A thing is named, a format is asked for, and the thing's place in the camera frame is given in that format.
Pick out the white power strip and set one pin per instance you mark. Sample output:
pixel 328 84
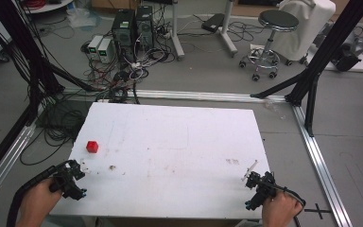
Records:
pixel 136 65

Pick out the large black computer tower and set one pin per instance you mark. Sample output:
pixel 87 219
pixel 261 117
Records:
pixel 124 31

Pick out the aluminium floor rail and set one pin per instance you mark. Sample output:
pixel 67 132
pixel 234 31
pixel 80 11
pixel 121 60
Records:
pixel 321 167
pixel 3 170
pixel 201 95

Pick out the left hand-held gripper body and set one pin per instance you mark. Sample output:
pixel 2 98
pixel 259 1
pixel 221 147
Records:
pixel 62 182

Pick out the person's left hand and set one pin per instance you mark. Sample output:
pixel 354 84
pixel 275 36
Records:
pixel 41 200

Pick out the white cloth cover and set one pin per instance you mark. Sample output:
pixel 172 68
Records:
pixel 315 22

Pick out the flat black box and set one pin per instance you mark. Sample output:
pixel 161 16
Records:
pixel 213 22

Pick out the person's right hand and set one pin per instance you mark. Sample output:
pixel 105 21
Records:
pixel 280 211

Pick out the white bench power supply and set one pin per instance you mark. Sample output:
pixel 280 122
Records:
pixel 105 50
pixel 94 45

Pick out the slim black computer tower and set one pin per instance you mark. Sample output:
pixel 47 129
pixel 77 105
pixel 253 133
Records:
pixel 145 26

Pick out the black round stool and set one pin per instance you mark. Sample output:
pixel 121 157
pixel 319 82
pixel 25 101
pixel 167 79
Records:
pixel 278 20

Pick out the white round table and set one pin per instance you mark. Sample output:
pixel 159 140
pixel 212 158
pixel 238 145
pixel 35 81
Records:
pixel 52 6

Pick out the black frame post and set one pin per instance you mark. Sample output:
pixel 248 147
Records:
pixel 334 47
pixel 22 41

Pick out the red cube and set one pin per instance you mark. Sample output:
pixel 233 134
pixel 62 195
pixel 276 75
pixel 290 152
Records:
pixel 92 147

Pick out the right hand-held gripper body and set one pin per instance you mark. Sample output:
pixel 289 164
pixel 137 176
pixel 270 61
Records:
pixel 268 187

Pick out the black device on board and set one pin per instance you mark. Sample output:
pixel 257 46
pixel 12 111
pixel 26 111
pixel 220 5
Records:
pixel 348 55

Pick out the clear plastic bag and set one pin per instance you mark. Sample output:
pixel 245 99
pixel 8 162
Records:
pixel 82 17

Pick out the white stand leg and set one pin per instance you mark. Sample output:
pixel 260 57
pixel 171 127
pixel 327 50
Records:
pixel 176 34
pixel 228 31

